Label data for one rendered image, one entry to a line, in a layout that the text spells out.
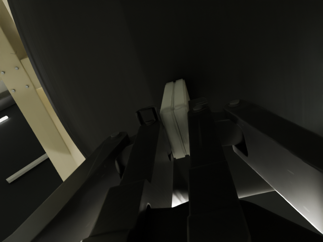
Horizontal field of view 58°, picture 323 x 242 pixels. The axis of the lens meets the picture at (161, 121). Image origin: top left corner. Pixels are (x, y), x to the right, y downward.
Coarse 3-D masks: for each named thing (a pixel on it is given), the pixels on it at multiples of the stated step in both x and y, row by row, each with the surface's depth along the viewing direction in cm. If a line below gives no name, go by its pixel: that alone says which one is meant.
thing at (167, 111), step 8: (168, 88) 20; (168, 96) 18; (168, 104) 17; (160, 112) 16; (168, 112) 16; (168, 120) 16; (168, 128) 16; (176, 128) 16; (168, 136) 16; (176, 136) 16; (176, 144) 16; (176, 152) 16; (184, 152) 17
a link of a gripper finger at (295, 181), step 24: (240, 120) 12; (264, 120) 12; (264, 144) 11; (288, 144) 9; (312, 144) 9; (264, 168) 12; (288, 168) 9; (312, 168) 8; (288, 192) 10; (312, 192) 8; (312, 216) 9
